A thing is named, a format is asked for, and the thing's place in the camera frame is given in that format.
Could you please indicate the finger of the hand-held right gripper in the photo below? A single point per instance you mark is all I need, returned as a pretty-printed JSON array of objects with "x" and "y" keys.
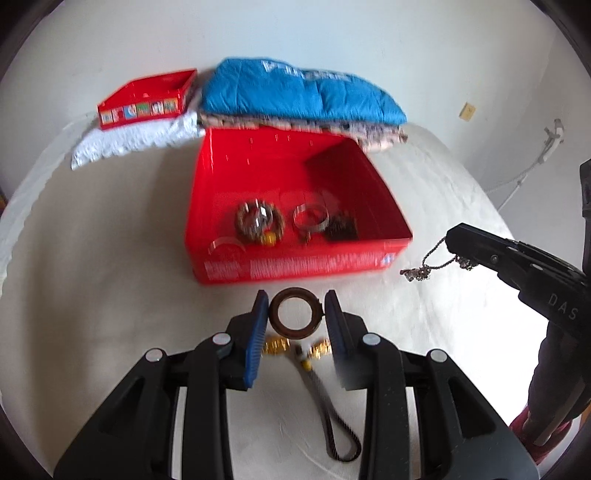
[{"x": 480, "y": 244}]

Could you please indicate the wide silver bangle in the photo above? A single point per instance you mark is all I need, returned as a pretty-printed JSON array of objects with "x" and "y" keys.
[{"x": 309, "y": 228}]

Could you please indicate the beige wall socket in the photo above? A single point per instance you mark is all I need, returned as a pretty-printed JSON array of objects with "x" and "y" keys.
[{"x": 467, "y": 111}]

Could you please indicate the thin silver bangle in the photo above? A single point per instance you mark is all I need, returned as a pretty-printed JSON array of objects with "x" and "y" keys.
[{"x": 226, "y": 241}]

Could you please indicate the blue quilted jacket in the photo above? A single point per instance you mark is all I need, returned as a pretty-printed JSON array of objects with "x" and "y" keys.
[{"x": 295, "y": 94}]

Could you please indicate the folded patterned cloth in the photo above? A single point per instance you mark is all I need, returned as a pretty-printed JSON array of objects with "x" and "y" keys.
[{"x": 369, "y": 136}]

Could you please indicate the gold pendant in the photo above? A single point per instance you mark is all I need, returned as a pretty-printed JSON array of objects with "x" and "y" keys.
[{"x": 274, "y": 346}]

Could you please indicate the large red tin box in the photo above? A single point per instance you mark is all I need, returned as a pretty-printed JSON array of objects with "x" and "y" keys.
[{"x": 286, "y": 267}]

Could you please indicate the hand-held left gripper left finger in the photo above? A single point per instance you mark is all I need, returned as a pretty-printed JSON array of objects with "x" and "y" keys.
[{"x": 256, "y": 341}]

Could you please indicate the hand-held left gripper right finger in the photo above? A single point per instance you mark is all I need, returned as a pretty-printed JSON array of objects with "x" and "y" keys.
[{"x": 339, "y": 341}]

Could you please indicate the white lace cloth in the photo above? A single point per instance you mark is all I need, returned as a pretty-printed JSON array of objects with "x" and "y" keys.
[{"x": 129, "y": 141}]

